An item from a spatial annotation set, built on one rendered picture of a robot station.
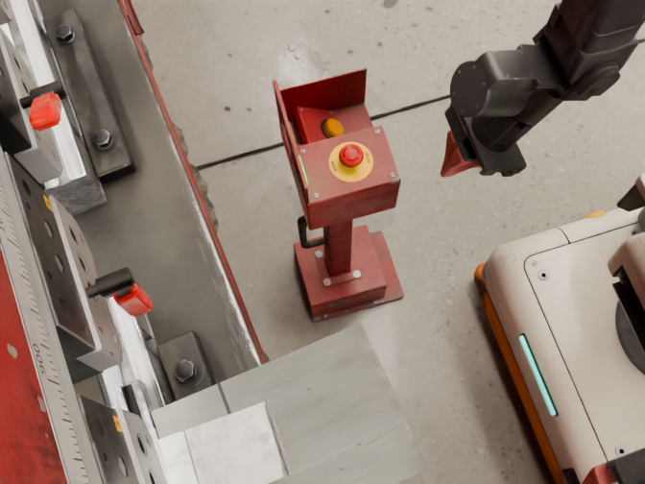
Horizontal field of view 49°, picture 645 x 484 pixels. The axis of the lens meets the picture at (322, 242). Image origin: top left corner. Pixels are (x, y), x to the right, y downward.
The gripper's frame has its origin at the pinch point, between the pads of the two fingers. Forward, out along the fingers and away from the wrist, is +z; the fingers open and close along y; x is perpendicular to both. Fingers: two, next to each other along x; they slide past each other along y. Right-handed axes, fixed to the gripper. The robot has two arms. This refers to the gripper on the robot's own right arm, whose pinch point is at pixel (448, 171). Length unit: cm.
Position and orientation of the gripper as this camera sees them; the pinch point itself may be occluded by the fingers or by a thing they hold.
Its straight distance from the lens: 92.6
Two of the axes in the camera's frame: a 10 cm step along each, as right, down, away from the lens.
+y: 3.0, 8.9, -3.3
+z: -4.1, 4.4, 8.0
